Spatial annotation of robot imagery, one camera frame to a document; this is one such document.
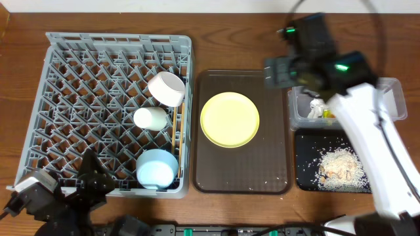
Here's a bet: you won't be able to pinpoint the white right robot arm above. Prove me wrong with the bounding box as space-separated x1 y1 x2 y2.
264 12 419 235

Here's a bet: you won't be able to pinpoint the wooden chopstick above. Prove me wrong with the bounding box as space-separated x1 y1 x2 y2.
177 102 185 178
171 107 178 155

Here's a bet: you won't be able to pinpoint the yellow orange snack wrapper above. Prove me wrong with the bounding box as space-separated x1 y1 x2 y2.
322 109 335 119

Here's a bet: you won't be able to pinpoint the grey plastic dish rack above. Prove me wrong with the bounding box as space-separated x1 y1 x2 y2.
16 32 194 199

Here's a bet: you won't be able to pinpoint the white napkin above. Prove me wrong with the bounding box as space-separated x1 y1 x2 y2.
307 98 328 119

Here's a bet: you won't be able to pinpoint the black waste tray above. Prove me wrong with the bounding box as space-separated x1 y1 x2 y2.
295 128 352 191

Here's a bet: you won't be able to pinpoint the yellow plate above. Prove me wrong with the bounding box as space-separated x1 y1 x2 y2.
199 92 260 148

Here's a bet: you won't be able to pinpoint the white cup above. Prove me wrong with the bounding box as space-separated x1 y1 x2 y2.
133 107 167 131

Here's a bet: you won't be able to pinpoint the light blue bowl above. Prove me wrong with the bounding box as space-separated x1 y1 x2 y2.
136 149 179 189

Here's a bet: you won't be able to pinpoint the clear plastic waste bin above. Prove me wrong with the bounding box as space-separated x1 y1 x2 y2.
288 78 408 130

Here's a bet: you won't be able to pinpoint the brown plastic serving tray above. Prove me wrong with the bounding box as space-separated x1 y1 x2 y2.
191 70 292 195

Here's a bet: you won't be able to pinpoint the black rail with green clips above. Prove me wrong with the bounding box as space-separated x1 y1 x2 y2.
101 214 355 236

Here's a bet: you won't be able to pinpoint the rice and food scraps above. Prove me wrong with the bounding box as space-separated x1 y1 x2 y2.
308 137 371 193

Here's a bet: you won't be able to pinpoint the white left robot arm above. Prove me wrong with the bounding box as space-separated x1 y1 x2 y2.
1 149 151 236

